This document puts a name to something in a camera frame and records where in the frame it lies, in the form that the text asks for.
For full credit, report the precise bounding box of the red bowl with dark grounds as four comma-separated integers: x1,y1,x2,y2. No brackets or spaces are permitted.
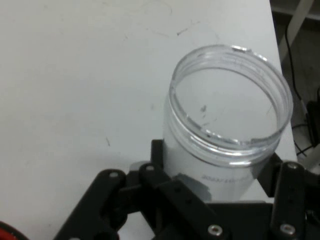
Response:
0,221,25,240

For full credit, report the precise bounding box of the tall clear plastic jar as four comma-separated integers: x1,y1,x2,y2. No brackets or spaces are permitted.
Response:
162,44,294,202

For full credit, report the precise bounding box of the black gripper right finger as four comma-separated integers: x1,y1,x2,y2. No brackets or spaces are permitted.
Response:
257,151,320,240

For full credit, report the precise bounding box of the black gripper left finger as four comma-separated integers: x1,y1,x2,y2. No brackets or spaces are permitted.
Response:
53,139,233,240

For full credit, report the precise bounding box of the black power adapter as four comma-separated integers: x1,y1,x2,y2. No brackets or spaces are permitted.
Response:
306,86,320,148

